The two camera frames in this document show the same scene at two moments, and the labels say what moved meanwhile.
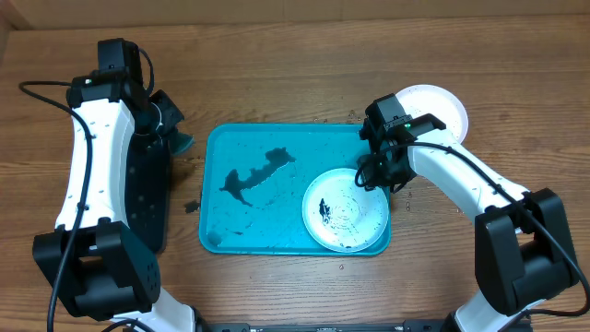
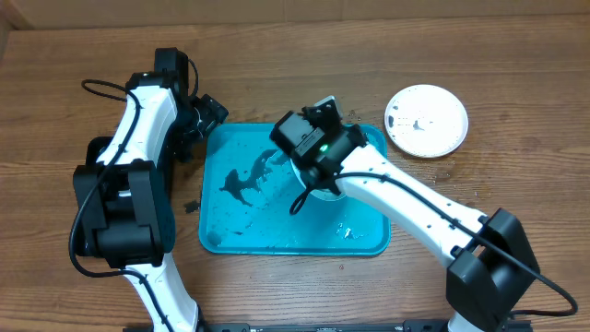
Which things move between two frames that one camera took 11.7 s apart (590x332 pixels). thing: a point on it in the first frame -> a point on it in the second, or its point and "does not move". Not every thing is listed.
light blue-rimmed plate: x=342 y=215 -> x=319 y=193
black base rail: x=323 y=326 does not move
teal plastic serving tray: x=253 y=179 does not move
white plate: x=438 y=100 does not move
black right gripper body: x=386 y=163 -> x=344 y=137
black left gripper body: x=158 y=122 -> x=200 y=119
